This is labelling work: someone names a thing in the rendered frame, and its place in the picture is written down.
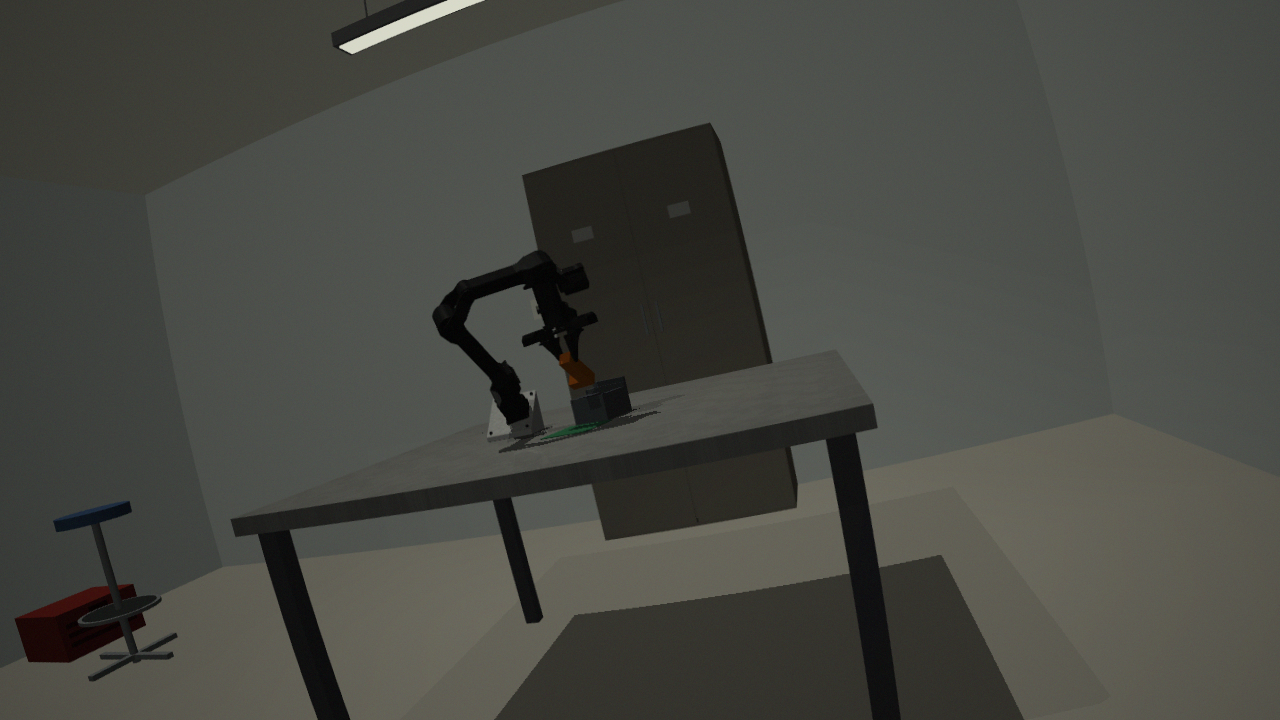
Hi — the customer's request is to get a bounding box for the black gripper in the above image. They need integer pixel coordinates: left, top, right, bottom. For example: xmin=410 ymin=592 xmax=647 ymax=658
xmin=522 ymin=299 xmax=598 ymax=363

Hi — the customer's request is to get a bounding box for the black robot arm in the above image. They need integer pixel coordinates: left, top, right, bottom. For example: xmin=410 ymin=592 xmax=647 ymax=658
xmin=433 ymin=250 xmax=589 ymax=425

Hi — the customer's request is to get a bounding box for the orange l-shaped part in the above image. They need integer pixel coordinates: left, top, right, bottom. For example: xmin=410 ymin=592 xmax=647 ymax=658
xmin=559 ymin=352 xmax=595 ymax=389

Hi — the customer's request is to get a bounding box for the green flat mat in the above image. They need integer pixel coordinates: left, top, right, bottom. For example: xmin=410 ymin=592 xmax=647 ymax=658
xmin=541 ymin=375 xmax=632 ymax=439

